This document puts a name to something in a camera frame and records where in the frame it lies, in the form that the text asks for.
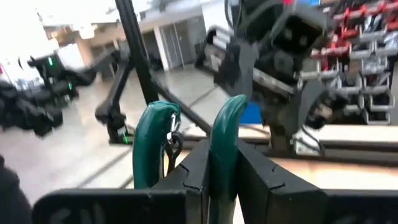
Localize green-handled pruning shears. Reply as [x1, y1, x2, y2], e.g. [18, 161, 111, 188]
[132, 94, 249, 224]

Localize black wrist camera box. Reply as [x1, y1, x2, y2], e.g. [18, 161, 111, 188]
[272, 8, 328, 56]

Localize shelving with red bins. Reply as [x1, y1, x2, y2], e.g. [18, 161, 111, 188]
[297, 0, 398, 126]

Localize black metal table frame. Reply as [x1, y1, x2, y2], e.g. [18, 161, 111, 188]
[93, 0, 398, 166]

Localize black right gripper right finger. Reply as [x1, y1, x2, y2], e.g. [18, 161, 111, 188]
[237, 139, 398, 224]

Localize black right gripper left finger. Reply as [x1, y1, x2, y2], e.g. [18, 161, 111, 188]
[32, 139, 211, 224]

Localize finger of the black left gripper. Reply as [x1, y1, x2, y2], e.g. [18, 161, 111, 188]
[267, 82, 313, 154]
[306, 89, 349, 130]

